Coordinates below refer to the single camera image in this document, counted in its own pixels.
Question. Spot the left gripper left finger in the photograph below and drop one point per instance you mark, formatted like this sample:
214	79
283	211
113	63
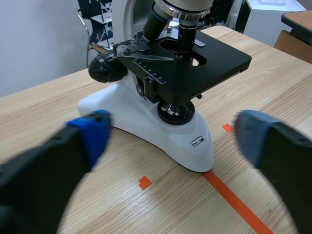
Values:
46	168

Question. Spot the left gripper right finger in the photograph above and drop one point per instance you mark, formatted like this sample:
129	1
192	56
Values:
280	151

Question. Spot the wooden desk with black edge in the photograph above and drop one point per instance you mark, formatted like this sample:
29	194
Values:
296	31

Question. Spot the white and black microscope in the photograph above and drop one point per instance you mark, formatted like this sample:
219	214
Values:
168	83

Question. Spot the dark blue chair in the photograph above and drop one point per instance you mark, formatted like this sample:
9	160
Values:
95	26

